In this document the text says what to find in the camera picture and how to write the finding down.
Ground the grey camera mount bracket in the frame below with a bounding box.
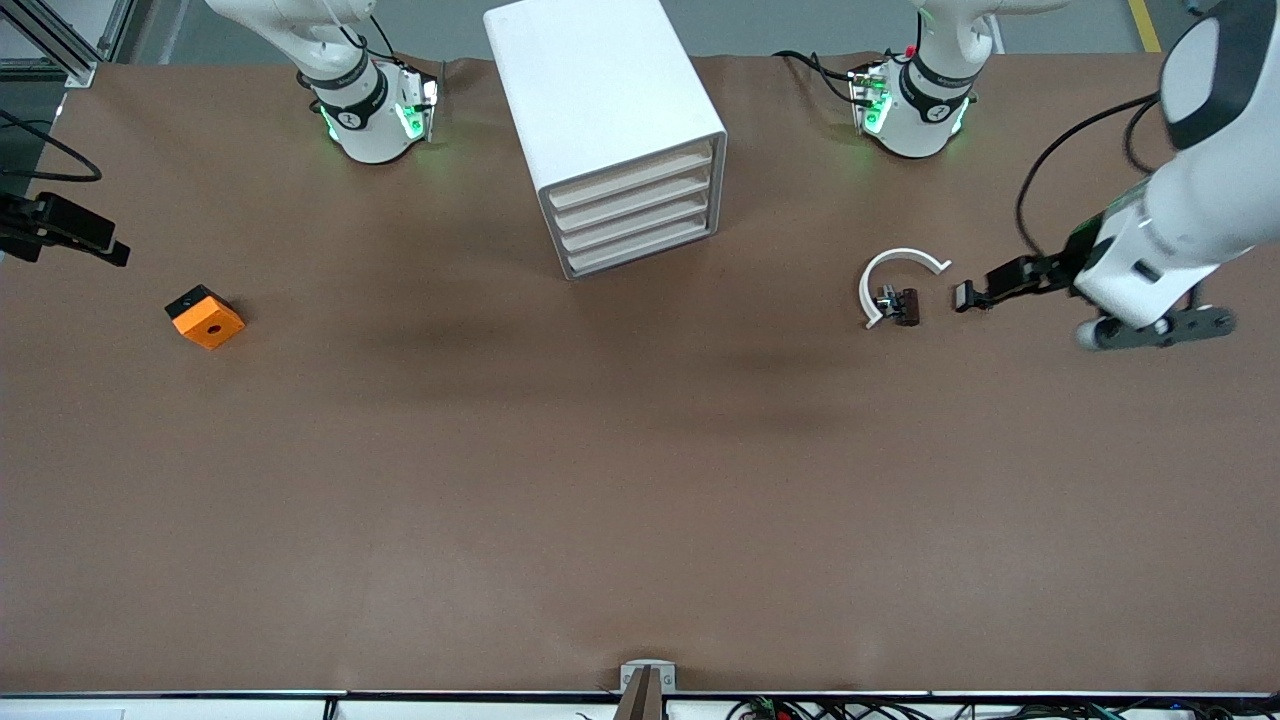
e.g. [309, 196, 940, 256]
[612, 660, 677, 720]

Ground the aluminium frame profile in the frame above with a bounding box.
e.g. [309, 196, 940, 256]
[0, 0, 136, 89]

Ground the dark brown small component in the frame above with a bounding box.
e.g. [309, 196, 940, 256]
[875, 285, 921, 327]

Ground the black arm base cable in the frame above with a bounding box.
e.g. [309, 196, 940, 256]
[775, 48, 863, 106]

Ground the white curved plastic clip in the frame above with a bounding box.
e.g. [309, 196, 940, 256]
[860, 247, 953, 331]

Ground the brown table mat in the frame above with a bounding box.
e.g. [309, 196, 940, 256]
[0, 55, 1280, 696]

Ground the orange cube with hole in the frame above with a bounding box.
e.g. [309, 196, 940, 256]
[165, 284, 246, 351]

